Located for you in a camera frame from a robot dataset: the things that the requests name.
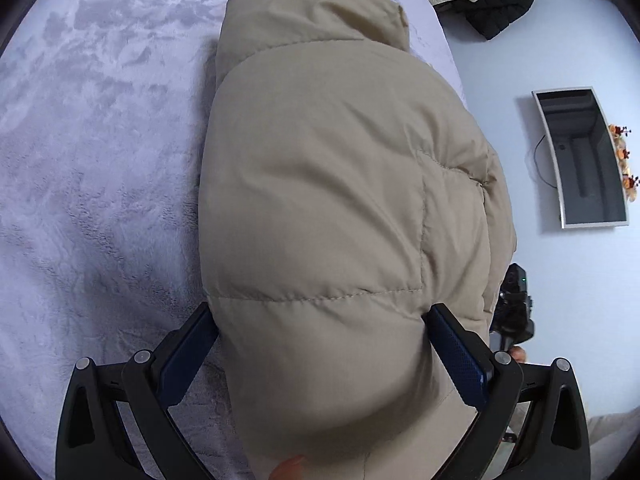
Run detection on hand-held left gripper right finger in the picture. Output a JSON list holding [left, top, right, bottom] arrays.
[[424, 302, 592, 480]]

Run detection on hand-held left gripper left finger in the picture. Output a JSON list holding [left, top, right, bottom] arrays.
[[56, 303, 223, 480]]

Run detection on beige puffer jacket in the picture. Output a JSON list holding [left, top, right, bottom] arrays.
[[199, 0, 518, 480]]

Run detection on orange artificial flowers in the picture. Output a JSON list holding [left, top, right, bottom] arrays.
[[607, 122, 640, 192]]

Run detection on lavender plush bed blanket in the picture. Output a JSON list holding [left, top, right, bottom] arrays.
[[0, 0, 471, 480]]

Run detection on black jacket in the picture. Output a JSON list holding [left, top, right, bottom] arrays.
[[464, 0, 562, 41]]

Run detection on black cable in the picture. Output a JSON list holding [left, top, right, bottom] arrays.
[[533, 134, 559, 192]]

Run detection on silver framed wall screen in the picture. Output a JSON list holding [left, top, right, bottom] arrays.
[[531, 87, 629, 230]]

